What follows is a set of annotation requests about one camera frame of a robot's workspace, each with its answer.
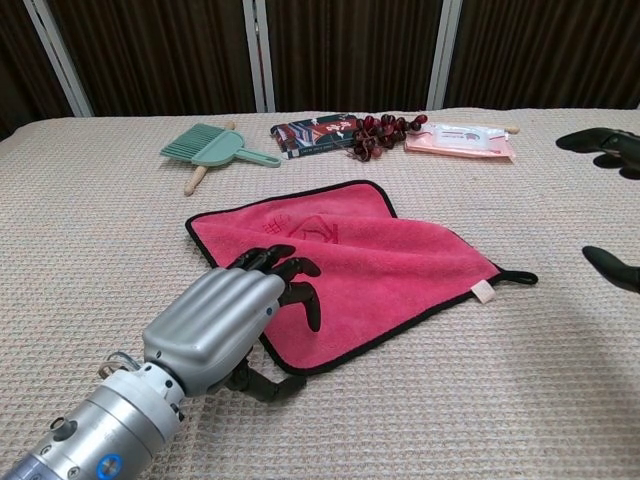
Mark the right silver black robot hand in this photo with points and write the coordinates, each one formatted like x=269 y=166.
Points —
x=600 y=142

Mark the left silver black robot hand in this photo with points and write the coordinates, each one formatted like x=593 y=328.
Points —
x=210 y=325

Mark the pink microfiber cloth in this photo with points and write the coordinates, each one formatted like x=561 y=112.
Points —
x=390 y=270

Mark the slender wooden stick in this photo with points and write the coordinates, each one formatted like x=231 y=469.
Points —
x=507 y=129

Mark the dark ribbed partition panel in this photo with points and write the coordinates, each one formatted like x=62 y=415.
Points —
x=15 y=50
x=550 y=50
x=160 y=50
x=350 y=50

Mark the pink wet wipes pack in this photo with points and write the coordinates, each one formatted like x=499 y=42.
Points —
x=457 y=142

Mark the thick wooden stick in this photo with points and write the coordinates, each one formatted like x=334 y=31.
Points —
x=194 y=181

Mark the green plastic hand brush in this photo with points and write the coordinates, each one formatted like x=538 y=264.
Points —
x=220 y=147

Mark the beige woven tablecloth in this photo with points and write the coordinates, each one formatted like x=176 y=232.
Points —
x=400 y=425

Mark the dark printed card box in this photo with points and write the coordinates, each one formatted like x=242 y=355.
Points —
x=315 y=135

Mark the dark red grape bunch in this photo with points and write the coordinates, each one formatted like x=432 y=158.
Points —
x=375 y=137

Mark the grey metal partition post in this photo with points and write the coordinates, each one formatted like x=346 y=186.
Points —
x=445 y=50
x=55 y=50
x=257 y=50

